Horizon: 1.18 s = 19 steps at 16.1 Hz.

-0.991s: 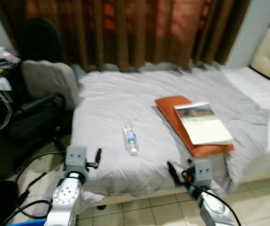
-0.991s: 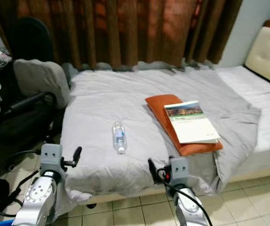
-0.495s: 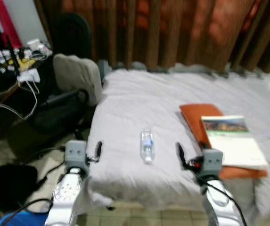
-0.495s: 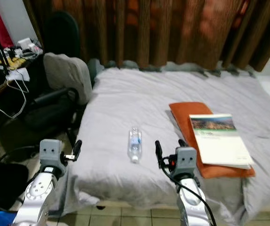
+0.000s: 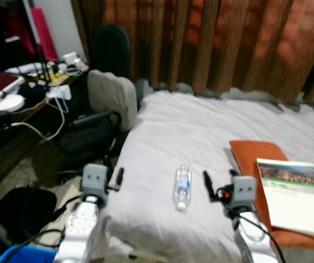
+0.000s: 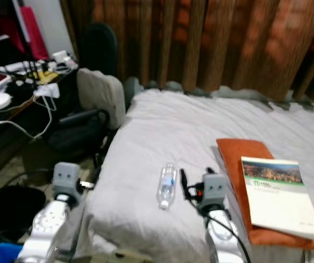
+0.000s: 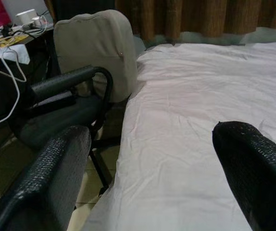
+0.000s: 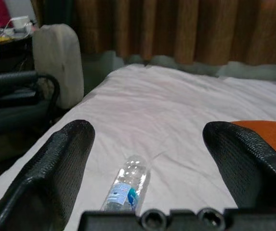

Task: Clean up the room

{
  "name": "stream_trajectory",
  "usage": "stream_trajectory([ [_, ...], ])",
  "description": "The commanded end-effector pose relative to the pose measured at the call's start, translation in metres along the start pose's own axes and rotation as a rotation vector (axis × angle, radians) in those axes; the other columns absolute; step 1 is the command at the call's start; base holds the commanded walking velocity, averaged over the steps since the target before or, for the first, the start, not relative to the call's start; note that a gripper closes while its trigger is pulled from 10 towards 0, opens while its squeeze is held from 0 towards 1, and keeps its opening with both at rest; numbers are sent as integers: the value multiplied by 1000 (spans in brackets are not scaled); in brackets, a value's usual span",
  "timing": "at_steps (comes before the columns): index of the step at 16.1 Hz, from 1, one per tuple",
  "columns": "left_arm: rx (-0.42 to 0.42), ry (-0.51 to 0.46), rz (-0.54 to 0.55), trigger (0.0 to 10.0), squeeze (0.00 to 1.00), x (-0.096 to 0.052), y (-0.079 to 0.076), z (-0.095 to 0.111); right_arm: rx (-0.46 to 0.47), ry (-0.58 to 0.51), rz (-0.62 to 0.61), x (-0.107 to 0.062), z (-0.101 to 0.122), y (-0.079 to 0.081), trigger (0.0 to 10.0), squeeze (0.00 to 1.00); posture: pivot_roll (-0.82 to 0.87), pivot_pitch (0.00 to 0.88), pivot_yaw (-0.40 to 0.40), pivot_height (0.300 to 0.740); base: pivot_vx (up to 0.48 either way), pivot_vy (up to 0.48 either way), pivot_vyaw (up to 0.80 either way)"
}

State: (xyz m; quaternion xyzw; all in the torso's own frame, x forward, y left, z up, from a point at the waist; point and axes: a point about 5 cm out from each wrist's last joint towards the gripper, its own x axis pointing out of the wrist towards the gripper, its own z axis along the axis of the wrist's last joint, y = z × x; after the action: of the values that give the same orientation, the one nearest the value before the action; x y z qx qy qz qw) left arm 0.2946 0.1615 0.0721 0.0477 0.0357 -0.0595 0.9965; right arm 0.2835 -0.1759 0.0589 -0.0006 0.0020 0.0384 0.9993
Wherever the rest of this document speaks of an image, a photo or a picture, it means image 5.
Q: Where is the orange rectangular pillow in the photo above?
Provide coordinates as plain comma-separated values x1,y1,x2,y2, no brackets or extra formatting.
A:
229,140,314,252

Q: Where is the clear plastic water bottle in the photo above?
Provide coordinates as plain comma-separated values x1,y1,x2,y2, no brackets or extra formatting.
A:
172,165,193,213

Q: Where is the white book with photo cover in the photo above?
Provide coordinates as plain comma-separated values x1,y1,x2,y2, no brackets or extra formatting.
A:
256,158,314,241

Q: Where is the light grey bed blanket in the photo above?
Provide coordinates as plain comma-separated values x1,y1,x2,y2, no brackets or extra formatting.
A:
98,90,314,263

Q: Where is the grey chair back cushion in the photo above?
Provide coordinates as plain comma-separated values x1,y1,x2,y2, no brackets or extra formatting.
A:
87,70,139,133

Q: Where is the black bag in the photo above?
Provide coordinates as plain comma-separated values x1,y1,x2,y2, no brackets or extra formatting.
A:
0,186,60,244

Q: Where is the white power adaptor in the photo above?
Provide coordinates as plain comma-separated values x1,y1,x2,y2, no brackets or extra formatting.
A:
45,84,72,101

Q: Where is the dark cluttered desk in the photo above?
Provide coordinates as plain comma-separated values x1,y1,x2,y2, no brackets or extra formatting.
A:
0,61,90,184

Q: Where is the white charger box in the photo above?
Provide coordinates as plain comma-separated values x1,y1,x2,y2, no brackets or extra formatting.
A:
61,52,87,70

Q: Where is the black office chair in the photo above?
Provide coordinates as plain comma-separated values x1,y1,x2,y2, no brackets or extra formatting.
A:
55,24,141,168

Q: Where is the brown pleated curtain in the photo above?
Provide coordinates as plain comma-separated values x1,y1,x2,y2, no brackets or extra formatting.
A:
72,0,314,106

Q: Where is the white round disc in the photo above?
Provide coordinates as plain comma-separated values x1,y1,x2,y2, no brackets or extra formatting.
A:
0,94,25,113

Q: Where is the black tripod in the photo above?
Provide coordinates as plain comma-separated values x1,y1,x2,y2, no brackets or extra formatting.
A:
21,0,58,93

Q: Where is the pink red bag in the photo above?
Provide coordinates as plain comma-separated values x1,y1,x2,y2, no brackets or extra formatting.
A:
30,7,59,62

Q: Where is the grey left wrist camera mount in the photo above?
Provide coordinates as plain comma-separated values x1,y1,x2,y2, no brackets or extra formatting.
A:
82,163,110,201

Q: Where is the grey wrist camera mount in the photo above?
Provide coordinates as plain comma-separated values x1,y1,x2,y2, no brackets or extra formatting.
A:
82,163,110,201
230,175,258,213

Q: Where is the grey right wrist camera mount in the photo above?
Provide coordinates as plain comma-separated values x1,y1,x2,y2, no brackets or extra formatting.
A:
230,175,258,213

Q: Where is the white power cable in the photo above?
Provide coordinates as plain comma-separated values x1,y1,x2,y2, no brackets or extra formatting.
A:
11,98,71,141

